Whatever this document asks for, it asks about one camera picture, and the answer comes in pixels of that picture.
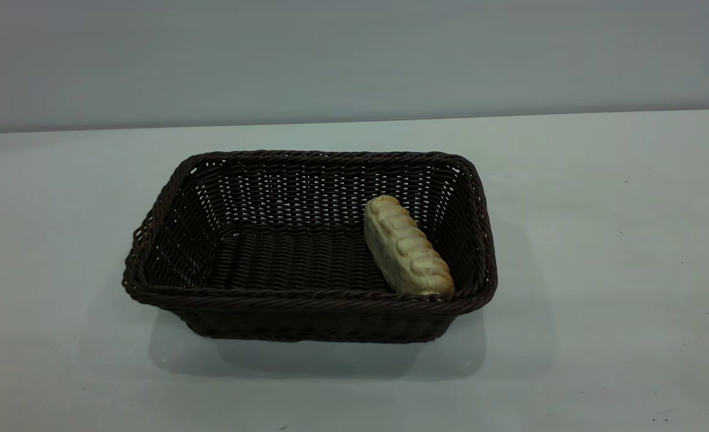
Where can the ridged golden bread loaf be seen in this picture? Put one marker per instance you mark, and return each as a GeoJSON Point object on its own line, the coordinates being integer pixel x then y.
{"type": "Point", "coordinates": [405, 249]}

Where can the black woven wicker basket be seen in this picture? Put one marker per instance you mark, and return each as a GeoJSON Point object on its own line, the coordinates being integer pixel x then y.
{"type": "Point", "coordinates": [282, 312]}

